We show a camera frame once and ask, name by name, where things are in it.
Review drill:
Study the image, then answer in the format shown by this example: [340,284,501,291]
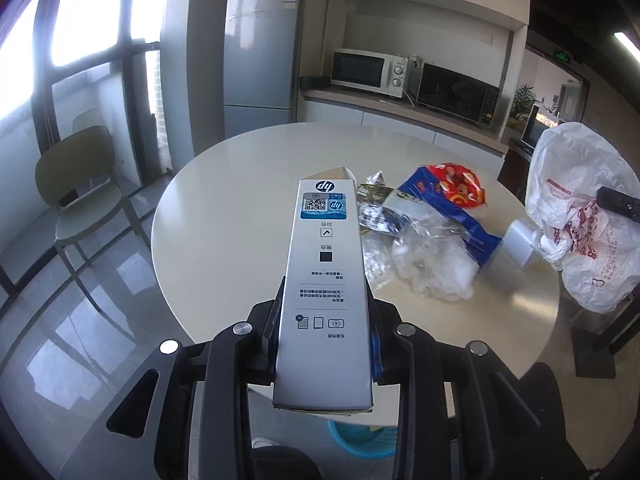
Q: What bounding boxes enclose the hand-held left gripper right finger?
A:
[366,280,591,480]

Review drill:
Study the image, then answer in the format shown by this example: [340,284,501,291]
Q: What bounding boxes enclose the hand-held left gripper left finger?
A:
[60,280,287,480]

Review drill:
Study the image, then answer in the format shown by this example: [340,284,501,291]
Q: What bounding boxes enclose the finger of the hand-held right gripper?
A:
[596,186,640,222]

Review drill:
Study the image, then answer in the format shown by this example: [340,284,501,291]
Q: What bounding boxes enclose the white plastic bag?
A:
[525,121,640,314]

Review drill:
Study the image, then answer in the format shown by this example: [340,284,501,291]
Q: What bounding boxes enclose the white carton box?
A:
[271,165,375,414]

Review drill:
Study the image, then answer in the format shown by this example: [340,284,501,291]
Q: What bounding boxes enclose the clear plastic wrap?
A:
[361,205,477,304]

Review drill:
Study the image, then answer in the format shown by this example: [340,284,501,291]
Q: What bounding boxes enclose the blue packaging bag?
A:
[397,162,503,272]

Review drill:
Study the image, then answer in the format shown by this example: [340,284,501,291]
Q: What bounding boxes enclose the blue plastic basket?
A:
[327,419,399,459]

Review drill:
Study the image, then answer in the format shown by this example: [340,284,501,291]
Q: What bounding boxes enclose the small white box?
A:
[501,219,544,269]

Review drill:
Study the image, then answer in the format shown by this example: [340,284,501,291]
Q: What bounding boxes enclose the dark wooden cabinet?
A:
[497,139,534,204]

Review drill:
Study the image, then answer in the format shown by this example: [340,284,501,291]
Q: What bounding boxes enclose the computer monitor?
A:
[519,104,542,149]

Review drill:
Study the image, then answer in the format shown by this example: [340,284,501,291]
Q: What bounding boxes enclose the green potted plant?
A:
[510,83,536,122]

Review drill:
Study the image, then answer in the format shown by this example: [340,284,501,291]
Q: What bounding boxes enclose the silver foil wrapper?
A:
[356,170,417,237]

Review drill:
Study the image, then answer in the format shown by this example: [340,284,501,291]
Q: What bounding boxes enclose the ceiling light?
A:
[613,31,640,57]

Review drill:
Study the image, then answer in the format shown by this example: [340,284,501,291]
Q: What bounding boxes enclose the white kitchen counter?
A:
[295,88,509,182]

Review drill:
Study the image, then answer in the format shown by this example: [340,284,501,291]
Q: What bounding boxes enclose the black microwave oven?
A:
[415,63,502,129]

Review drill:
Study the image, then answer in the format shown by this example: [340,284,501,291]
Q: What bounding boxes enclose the olive green chair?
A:
[34,126,152,312]

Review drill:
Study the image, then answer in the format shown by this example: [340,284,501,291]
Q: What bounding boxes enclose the silver refrigerator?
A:
[222,0,307,139]

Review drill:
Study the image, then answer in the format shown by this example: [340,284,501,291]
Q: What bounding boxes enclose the white microwave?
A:
[329,48,414,100]

